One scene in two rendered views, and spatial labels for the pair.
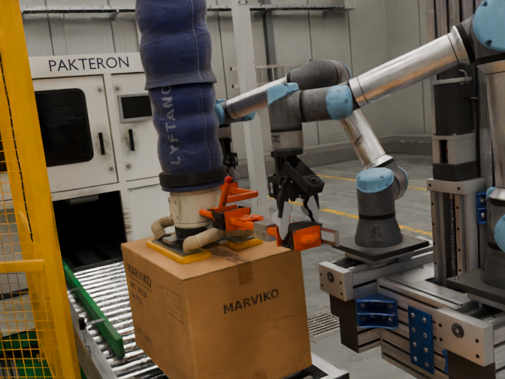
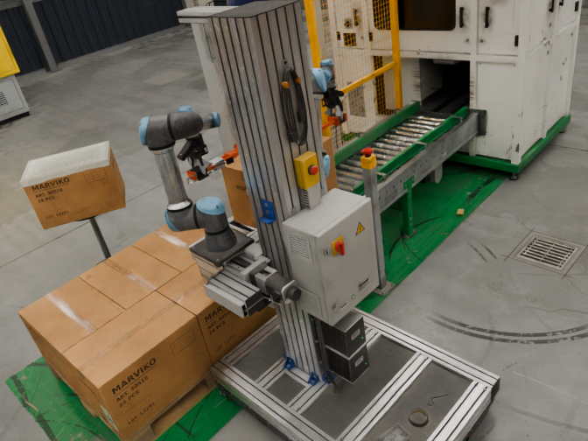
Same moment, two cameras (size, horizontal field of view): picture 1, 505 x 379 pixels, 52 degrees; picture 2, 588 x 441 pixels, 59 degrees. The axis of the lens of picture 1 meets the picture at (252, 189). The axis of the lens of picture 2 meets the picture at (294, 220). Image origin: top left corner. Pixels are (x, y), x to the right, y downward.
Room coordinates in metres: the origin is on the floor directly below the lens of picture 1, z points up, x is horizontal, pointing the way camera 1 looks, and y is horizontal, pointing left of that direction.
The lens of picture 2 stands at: (1.04, -2.70, 2.32)
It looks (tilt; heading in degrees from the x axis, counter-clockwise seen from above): 31 degrees down; 76
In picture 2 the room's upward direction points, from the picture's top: 11 degrees counter-clockwise
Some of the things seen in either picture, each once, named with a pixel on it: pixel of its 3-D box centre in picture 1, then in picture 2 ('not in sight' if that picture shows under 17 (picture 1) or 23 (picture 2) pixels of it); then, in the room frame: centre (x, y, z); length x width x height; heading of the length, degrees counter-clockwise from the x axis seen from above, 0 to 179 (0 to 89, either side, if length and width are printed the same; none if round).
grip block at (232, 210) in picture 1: (231, 217); not in sight; (1.52, 0.07, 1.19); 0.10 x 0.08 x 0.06; 119
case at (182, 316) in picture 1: (210, 300); (282, 179); (1.73, 0.19, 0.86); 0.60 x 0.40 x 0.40; 30
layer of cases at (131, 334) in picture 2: not in sight; (156, 310); (0.74, 0.02, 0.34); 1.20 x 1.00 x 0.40; 28
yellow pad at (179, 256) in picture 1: (175, 244); not in sight; (1.69, 0.27, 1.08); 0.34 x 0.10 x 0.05; 29
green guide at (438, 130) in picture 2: not in sight; (420, 148); (2.93, 0.53, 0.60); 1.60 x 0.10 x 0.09; 28
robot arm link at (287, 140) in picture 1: (286, 140); not in sight; (1.23, -0.09, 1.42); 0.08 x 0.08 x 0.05
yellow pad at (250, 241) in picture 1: (225, 232); not in sight; (1.78, 0.11, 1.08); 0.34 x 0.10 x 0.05; 29
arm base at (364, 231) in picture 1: (377, 226); not in sight; (1.64, -0.39, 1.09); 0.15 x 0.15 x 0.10
